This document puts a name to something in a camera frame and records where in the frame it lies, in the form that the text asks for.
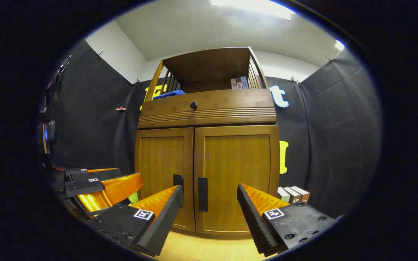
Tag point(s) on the wooden shoe cabinet door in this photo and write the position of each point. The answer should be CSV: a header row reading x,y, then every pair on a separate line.
x,y
238,163
158,159

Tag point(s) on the black backdrop cloth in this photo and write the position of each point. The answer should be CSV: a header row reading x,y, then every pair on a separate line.
x,y
93,119

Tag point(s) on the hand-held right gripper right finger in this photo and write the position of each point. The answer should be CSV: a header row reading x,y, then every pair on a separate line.
x,y
252,221

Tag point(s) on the wooden cabinet drawer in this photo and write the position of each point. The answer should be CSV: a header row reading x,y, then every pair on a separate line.
x,y
230,103

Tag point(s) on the wooden double-door shoe cabinet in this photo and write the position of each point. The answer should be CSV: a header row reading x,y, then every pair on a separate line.
x,y
201,69

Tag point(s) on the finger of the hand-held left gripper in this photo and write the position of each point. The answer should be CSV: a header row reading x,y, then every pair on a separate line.
x,y
96,175
118,190

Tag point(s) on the black round drawer knob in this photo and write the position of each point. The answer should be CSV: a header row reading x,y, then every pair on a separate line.
x,y
193,105

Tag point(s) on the pale green book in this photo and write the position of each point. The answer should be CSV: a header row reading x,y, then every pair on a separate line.
x,y
282,195

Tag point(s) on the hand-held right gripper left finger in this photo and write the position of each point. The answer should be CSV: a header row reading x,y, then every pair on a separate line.
x,y
165,221

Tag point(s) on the small ceiling light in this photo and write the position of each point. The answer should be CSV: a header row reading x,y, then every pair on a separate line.
x,y
339,45

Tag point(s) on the blue cloth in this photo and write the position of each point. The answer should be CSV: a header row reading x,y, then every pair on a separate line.
x,y
169,94

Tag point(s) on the green frog plush toy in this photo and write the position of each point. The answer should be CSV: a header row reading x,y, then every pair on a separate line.
x,y
133,198

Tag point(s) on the large ceiling light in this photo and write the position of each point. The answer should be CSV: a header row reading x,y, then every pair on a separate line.
x,y
252,7

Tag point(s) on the grey brown book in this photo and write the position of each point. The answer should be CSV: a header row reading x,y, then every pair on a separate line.
x,y
293,195

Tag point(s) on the small blue book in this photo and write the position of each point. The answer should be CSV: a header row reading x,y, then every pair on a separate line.
x,y
244,82

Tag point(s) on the small pink book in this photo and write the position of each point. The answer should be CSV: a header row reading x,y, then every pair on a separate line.
x,y
233,84

